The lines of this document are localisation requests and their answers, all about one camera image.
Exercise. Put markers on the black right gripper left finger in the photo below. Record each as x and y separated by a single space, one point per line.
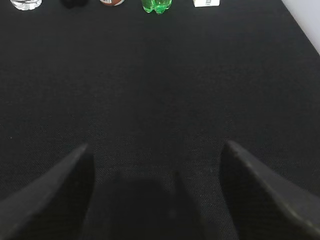
54 206

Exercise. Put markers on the clear water bottle green label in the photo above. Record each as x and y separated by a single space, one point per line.
26 5

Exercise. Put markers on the brown milk tea bottle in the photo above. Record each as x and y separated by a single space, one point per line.
112 3

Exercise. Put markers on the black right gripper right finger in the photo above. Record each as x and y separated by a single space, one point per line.
263 205

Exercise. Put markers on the green soda bottle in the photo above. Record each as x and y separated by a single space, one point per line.
158 6

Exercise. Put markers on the white carton box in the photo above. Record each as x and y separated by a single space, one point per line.
206 3

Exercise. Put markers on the dark cola bottle red label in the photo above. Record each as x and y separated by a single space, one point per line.
69 4

